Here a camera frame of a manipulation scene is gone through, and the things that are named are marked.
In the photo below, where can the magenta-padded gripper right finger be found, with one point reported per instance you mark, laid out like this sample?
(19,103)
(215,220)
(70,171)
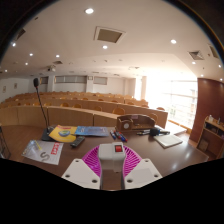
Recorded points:
(143,172)

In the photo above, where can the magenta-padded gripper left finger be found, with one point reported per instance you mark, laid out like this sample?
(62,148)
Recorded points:
(80,173)

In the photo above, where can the white charger with red switch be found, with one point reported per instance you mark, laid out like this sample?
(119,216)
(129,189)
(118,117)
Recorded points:
(111,157)

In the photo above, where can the black remote control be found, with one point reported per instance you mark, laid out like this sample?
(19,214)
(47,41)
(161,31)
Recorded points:
(77,141)

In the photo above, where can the grey notebook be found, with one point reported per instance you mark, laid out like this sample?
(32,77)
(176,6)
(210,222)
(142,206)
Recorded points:
(168,140)

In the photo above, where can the red and blue marker pen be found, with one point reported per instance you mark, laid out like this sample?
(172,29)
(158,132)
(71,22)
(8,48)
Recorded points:
(121,136)

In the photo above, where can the black desk device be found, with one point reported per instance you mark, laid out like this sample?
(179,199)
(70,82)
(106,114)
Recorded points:
(155,131)

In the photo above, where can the yellow folder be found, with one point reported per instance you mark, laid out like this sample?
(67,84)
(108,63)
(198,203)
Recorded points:
(63,133)

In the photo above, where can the white poster with red print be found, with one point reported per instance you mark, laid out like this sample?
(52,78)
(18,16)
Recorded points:
(41,152)

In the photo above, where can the blue printed booklet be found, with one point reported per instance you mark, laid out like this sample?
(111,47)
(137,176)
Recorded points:
(92,131)

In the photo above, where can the wooden desk organizer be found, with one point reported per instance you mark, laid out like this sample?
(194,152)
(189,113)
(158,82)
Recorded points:
(135,122)

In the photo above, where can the black gooseneck desk microphone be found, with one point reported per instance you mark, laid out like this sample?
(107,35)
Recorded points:
(48,133)

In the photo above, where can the wooden auditorium seat rows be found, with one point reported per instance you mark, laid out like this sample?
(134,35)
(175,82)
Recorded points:
(70,115)

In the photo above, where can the large bright window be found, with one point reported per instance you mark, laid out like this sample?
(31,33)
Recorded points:
(176,103)

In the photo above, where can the wooden shelf unit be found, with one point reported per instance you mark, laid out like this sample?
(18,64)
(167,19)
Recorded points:
(211,136)

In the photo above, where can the small ceiling air vent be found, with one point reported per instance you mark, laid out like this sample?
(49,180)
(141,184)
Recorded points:
(20,34)
(196,55)

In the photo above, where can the large square ceiling vent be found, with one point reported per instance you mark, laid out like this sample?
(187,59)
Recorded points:
(109,35)

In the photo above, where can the round ceiling lights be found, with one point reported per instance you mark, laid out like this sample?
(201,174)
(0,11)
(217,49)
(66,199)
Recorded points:
(89,11)

